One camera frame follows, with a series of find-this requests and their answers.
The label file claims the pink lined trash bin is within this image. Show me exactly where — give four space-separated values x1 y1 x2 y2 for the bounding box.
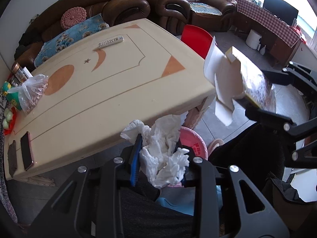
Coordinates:
168 126 208 187

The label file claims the black tv monitor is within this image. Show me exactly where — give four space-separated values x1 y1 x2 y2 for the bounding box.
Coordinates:
263 0 299 26

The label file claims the white tissue paper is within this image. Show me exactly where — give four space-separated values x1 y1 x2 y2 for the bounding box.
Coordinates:
120 114 189 189

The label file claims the white remote control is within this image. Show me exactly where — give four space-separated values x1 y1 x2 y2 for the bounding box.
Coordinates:
97 36 124 49

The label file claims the blue floral cushion cover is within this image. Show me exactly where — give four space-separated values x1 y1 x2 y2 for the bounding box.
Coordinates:
34 14 110 68

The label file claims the glass jar with copper lid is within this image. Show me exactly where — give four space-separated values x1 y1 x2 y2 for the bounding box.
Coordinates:
11 62 33 83

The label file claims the person's black trouser leg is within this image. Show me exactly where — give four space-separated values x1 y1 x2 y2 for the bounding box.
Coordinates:
207 118 310 179

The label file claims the brown leather sofa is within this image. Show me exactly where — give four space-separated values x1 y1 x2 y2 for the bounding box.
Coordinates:
14 0 150 70

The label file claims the cream coffee table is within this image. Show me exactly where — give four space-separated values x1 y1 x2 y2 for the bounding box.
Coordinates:
4 19 215 181

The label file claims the red plate with green fruit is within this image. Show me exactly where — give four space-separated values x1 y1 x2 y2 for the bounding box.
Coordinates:
2 107 17 136

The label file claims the checkered cloth tv cabinet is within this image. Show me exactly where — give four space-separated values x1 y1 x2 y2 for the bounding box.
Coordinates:
233 0 303 66

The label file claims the brown leather armchair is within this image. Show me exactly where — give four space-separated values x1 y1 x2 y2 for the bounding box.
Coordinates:
146 0 236 36

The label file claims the red plastic stool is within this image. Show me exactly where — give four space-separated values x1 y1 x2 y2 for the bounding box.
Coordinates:
180 24 213 59

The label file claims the smartphone with pink case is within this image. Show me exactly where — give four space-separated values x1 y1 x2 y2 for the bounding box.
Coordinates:
20 132 33 171

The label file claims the plastic bag of peanuts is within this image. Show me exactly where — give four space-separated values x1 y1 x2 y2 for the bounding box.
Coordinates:
17 74 48 114

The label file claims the purple patterned card box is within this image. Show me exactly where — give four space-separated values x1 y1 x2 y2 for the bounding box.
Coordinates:
203 38 276 126

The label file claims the white air fryer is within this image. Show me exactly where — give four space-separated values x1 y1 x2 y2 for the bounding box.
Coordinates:
245 30 262 50

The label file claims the pink round crochet pillow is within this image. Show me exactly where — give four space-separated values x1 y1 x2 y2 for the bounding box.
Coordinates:
61 7 87 30

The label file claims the green toy bottle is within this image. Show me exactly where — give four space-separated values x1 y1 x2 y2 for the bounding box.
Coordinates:
2 82 22 111

